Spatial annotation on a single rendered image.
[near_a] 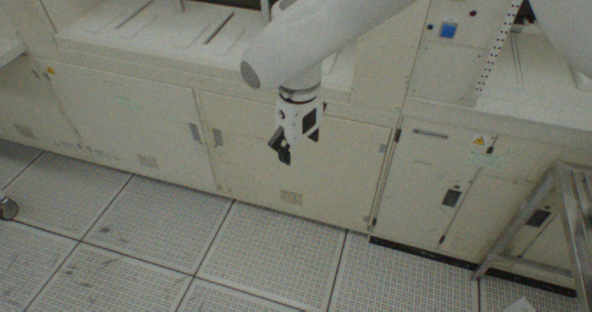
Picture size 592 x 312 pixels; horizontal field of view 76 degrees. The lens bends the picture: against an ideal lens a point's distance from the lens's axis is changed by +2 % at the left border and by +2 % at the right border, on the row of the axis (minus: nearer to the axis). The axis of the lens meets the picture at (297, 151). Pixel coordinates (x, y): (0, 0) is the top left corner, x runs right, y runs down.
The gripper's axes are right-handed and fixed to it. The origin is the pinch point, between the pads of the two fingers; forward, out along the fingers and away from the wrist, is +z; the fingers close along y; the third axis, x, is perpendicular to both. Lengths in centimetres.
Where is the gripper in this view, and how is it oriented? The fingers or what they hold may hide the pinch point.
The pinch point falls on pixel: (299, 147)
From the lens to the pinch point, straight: 81.1
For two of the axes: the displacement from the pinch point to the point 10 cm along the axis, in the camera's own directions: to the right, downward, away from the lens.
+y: 6.7, -5.4, 5.1
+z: 0.1, 6.9, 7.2
